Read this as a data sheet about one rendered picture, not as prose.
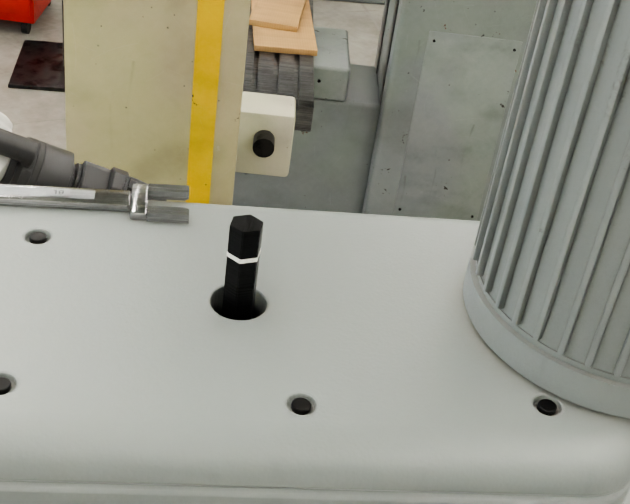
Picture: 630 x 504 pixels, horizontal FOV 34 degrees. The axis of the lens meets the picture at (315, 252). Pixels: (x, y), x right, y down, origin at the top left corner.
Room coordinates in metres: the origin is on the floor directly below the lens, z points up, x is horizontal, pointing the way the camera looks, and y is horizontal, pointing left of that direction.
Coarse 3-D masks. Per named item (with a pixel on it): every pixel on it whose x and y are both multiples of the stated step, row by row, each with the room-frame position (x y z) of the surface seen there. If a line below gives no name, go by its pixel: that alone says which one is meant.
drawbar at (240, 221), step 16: (240, 224) 0.52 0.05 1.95; (256, 224) 0.52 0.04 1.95; (240, 240) 0.51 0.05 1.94; (256, 240) 0.52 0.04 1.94; (240, 256) 0.51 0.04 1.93; (256, 256) 0.52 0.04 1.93; (240, 272) 0.51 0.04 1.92; (256, 272) 0.52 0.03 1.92; (224, 288) 0.52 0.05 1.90; (240, 288) 0.51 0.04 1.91; (224, 304) 0.52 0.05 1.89; (240, 304) 0.51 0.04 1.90
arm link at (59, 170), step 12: (48, 144) 1.25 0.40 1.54; (48, 156) 1.22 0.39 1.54; (60, 156) 1.24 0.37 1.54; (72, 156) 1.25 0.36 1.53; (48, 168) 1.21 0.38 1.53; (60, 168) 1.22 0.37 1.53; (72, 168) 1.23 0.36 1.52; (84, 168) 1.24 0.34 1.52; (96, 168) 1.25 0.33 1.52; (48, 180) 1.20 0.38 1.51; (60, 180) 1.21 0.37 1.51; (72, 180) 1.23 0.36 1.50; (84, 180) 1.22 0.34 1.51; (96, 180) 1.23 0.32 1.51; (108, 180) 1.24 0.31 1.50; (120, 180) 1.24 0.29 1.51
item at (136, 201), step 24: (0, 192) 0.59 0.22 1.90; (24, 192) 0.60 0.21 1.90; (48, 192) 0.60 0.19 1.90; (72, 192) 0.61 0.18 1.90; (96, 192) 0.61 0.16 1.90; (120, 192) 0.62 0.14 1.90; (144, 192) 0.62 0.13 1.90; (168, 192) 0.63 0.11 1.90; (144, 216) 0.60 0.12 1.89; (168, 216) 0.60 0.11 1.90
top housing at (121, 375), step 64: (0, 256) 0.53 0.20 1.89; (64, 256) 0.54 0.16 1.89; (128, 256) 0.55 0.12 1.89; (192, 256) 0.56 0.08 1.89; (320, 256) 0.59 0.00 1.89; (384, 256) 0.60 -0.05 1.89; (448, 256) 0.61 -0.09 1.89; (0, 320) 0.47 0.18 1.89; (64, 320) 0.48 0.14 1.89; (128, 320) 0.49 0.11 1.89; (192, 320) 0.50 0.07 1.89; (256, 320) 0.51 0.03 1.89; (320, 320) 0.52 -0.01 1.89; (384, 320) 0.53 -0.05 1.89; (448, 320) 0.54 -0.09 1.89; (0, 384) 0.42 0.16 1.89; (64, 384) 0.42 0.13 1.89; (128, 384) 0.43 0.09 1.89; (192, 384) 0.44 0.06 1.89; (256, 384) 0.45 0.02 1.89; (320, 384) 0.46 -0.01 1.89; (384, 384) 0.46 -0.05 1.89; (448, 384) 0.47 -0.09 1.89; (512, 384) 0.48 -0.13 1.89; (0, 448) 0.38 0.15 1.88; (64, 448) 0.38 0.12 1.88; (128, 448) 0.39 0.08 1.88; (192, 448) 0.40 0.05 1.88; (256, 448) 0.40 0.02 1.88; (320, 448) 0.41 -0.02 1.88; (384, 448) 0.42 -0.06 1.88; (448, 448) 0.42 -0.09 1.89; (512, 448) 0.43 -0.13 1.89; (576, 448) 0.44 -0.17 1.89
